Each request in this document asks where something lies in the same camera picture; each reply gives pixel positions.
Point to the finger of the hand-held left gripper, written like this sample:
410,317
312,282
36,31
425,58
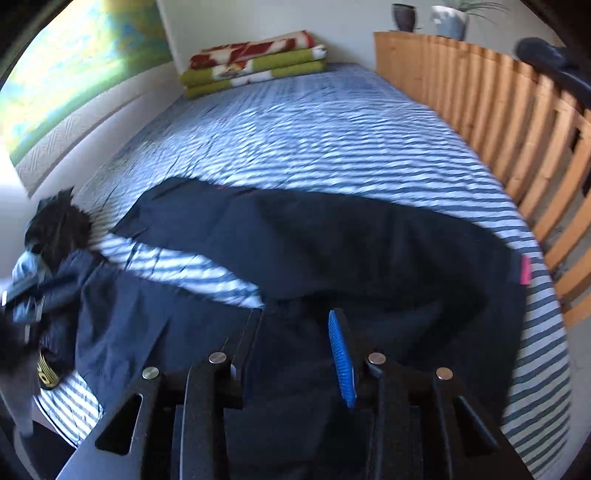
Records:
21,289

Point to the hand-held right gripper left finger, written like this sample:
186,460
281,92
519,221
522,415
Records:
247,350

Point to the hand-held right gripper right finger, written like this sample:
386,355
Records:
341,360

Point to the black pants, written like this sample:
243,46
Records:
346,240

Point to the black yellow belt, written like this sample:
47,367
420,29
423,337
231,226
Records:
48,376

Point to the black crumpled garment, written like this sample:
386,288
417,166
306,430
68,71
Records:
60,226

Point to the blue white striped bedspread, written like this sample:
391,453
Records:
300,138

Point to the green folded blanket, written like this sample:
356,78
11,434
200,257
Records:
286,59
295,70

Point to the red cream folded blanket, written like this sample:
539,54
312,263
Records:
258,48

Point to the dark ceramic pot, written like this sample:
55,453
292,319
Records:
404,18

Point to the white potted plant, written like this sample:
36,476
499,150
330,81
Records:
450,23

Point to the black padded jacket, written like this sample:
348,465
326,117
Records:
545,57

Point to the landscape wall tapestry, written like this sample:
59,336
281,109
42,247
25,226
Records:
92,60

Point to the wooden slatted bed rail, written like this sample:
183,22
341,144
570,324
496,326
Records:
461,83

